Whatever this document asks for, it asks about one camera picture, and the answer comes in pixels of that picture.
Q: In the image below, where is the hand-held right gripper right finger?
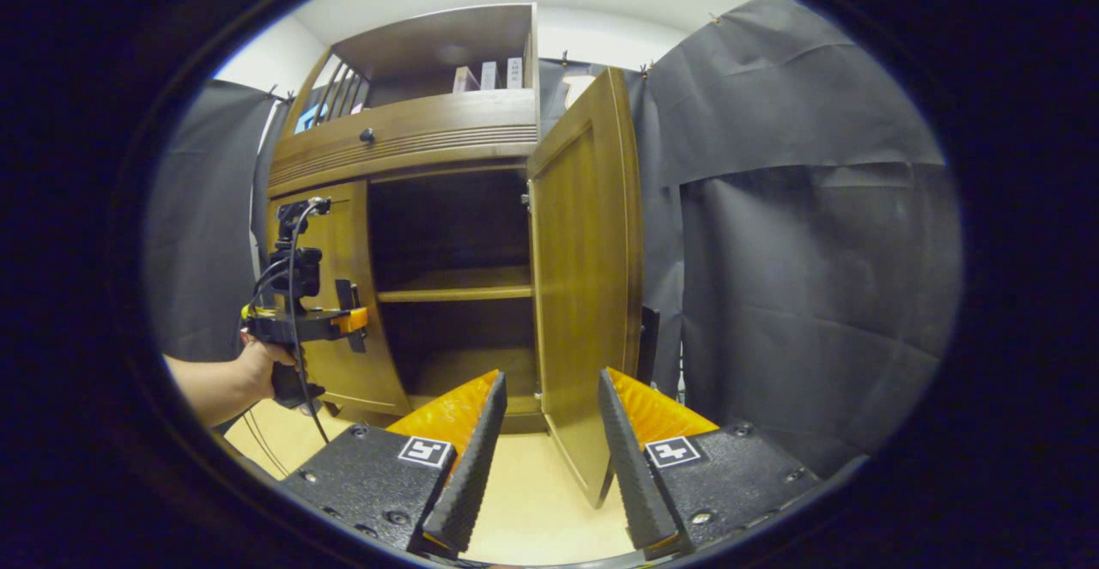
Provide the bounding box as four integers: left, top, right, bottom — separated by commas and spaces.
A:
597, 367, 823, 553

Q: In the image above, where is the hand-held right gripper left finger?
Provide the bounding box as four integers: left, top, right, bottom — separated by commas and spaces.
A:
276, 369, 509, 555

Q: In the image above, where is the wooden shoe cabinet door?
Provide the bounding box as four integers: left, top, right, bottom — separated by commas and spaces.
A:
526, 67, 647, 508
266, 179, 413, 418

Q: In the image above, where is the black door handle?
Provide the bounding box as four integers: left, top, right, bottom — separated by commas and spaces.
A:
640, 306, 662, 385

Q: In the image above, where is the wooden double-door shoe cabinet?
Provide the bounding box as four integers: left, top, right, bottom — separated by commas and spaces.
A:
264, 3, 653, 508

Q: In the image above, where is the wooden inner cabinet shelf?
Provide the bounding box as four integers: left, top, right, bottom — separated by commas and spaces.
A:
376, 264, 535, 304

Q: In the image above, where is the wooden cabinet drawer black knob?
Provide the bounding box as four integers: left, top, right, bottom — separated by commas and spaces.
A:
268, 88, 540, 197

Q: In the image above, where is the black backdrop cloth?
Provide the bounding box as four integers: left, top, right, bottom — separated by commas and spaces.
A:
144, 0, 964, 475

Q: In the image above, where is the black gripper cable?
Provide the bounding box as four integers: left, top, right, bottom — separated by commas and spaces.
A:
288, 198, 331, 445

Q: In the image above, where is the thin black cable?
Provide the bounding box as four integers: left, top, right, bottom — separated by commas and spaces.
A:
243, 410, 288, 477

